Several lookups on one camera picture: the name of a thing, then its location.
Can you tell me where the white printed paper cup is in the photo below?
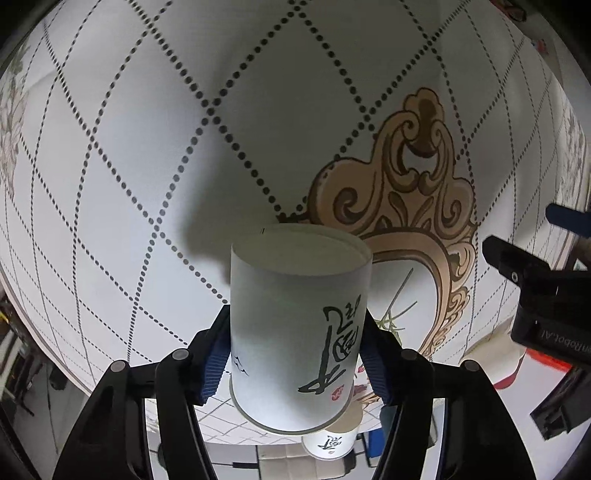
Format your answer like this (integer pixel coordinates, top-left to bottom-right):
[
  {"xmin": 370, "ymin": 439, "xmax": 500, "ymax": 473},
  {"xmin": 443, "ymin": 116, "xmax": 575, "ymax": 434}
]
[
  {"xmin": 302, "ymin": 428, "xmax": 359, "ymax": 460},
  {"xmin": 229, "ymin": 224, "xmax": 374, "ymax": 435}
]

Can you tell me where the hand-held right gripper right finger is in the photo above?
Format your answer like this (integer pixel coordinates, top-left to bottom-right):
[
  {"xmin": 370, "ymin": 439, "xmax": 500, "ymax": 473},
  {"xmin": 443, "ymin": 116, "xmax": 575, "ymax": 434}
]
[{"xmin": 361, "ymin": 309, "xmax": 539, "ymax": 480}]

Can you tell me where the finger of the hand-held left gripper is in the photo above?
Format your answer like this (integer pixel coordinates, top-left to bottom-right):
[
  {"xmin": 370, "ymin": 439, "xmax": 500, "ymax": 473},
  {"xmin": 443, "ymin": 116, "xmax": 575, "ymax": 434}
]
[
  {"xmin": 482, "ymin": 235, "xmax": 555, "ymax": 288},
  {"xmin": 545, "ymin": 203, "xmax": 591, "ymax": 230}
]

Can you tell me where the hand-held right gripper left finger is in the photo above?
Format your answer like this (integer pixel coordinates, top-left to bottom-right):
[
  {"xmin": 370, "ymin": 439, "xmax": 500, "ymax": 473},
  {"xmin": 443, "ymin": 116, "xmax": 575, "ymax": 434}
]
[{"xmin": 52, "ymin": 304, "xmax": 232, "ymax": 480}]

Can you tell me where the white dotted ornament tablecloth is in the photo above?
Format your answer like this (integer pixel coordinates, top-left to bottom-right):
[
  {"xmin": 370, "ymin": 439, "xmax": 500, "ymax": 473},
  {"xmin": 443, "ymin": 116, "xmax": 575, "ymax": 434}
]
[{"xmin": 0, "ymin": 0, "xmax": 591, "ymax": 446}]

